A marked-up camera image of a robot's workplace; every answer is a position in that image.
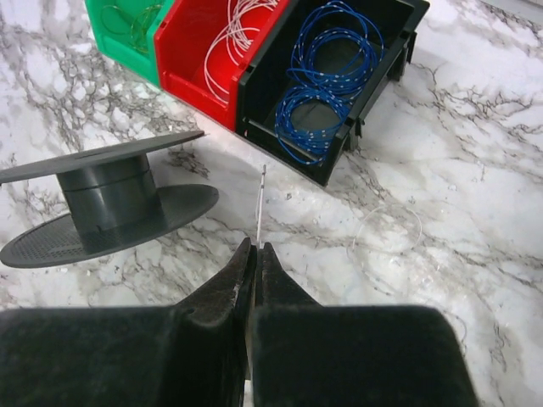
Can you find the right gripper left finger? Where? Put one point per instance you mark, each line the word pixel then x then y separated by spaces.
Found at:
pixel 187 354

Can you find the green plastic bin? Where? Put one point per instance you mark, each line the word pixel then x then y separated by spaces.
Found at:
pixel 124 31

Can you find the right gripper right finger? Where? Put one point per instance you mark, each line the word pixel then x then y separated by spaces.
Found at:
pixel 307 354

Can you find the black spool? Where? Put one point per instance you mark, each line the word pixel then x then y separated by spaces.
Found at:
pixel 113 203

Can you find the red plastic bin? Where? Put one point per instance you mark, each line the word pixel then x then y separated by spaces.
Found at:
pixel 203 48

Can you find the black plastic bin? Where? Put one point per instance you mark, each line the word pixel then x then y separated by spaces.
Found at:
pixel 321 68

